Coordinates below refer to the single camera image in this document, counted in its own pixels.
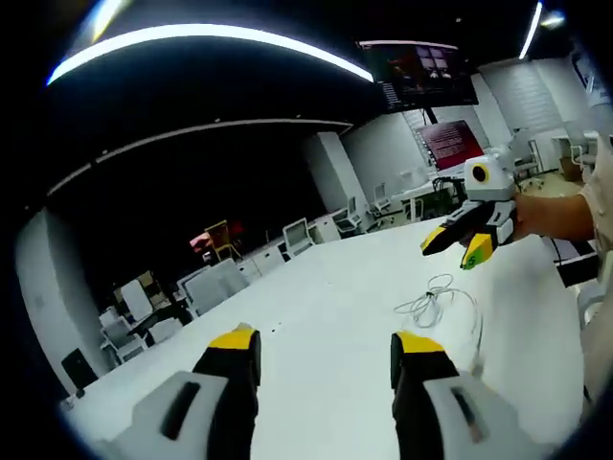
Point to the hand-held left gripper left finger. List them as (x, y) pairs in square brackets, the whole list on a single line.
[(163, 412)]

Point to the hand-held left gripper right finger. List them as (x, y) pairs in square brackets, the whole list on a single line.
[(488, 412)]

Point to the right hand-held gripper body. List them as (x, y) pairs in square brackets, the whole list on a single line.
[(488, 179)]

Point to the white desk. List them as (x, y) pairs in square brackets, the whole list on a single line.
[(335, 306)]

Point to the pink computer monitor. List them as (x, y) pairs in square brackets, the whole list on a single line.
[(450, 144)]

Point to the short straight ceiling light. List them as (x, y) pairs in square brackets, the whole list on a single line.
[(531, 29)]

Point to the small pink screen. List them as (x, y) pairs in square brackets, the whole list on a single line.
[(200, 241)]

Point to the yellow chair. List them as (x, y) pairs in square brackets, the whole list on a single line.
[(222, 239)]

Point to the thin curved ceiling light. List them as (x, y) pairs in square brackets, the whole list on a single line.
[(201, 131)]

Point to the long curved ceiling light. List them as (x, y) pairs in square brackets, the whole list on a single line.
[(211, 31)]

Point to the large dark wall screen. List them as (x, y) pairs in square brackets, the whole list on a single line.
[(421, 72)]

